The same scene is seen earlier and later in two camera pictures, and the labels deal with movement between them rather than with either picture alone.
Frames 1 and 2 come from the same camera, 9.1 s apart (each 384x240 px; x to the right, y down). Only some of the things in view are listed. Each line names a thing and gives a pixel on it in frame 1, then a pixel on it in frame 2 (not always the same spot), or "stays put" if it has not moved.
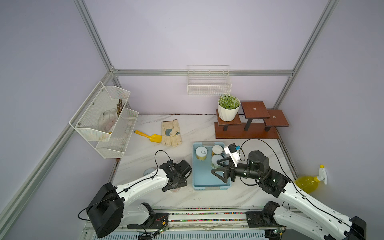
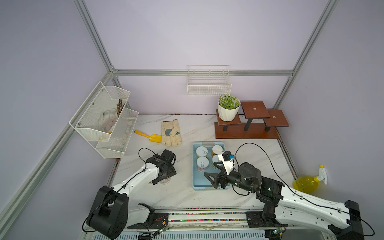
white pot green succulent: x=228 y=106 stays put
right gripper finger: x=221 y=169 → x=214 y=178
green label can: x=214 y=159 stays put
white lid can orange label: x=217 y=149 stays put
